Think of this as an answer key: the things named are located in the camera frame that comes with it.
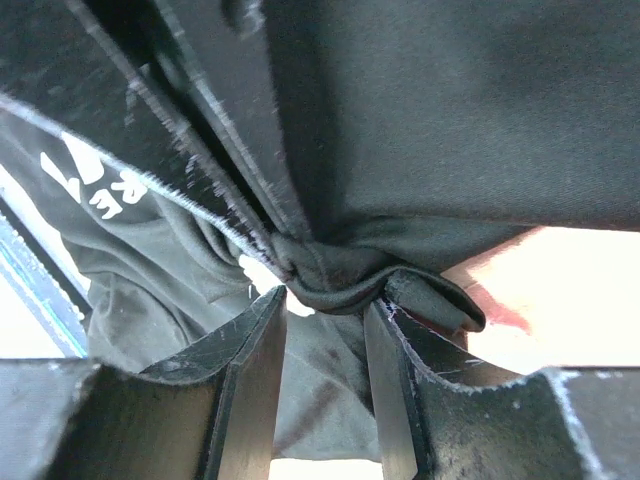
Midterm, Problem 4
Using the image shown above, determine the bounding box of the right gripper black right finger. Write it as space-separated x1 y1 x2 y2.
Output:
364 300 639 479

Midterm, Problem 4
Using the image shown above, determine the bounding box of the round colourful brooch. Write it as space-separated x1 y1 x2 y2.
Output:
238 254 315 317

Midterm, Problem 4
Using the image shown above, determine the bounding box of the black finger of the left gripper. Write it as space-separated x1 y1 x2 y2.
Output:
154 1 312 240
1 1 289 278

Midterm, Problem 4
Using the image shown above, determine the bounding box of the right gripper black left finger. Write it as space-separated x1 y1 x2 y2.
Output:
1 287 286 479

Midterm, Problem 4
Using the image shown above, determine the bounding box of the black printed t-shirt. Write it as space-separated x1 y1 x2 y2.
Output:
1 1 639 461

